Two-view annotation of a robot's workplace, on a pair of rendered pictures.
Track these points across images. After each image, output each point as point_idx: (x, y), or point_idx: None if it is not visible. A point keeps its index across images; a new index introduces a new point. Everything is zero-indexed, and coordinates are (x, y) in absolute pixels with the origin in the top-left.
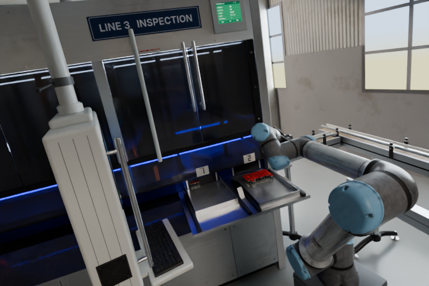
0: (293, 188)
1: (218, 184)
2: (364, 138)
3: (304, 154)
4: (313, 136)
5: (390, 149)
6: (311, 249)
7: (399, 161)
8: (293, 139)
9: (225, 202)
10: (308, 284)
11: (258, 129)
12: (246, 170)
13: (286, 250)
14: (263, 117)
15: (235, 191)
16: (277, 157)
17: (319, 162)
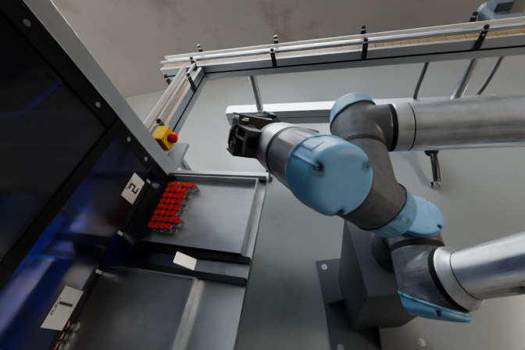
0: (242, 180)
1: (112, 279)
2: (232, 55)
3: (402, 147)
4: (173, 83)
5: (273, 57)
6: (498, 297)
7: (285, 66)
8: (357, 125)
9: (184, 311)
10: (396, 293)
11: (341, 176)
12: (134, 207)
13: (421, 314)
14: (105, 94)
15: (166, 262)
16: (405, 208)
17: (457, 147)
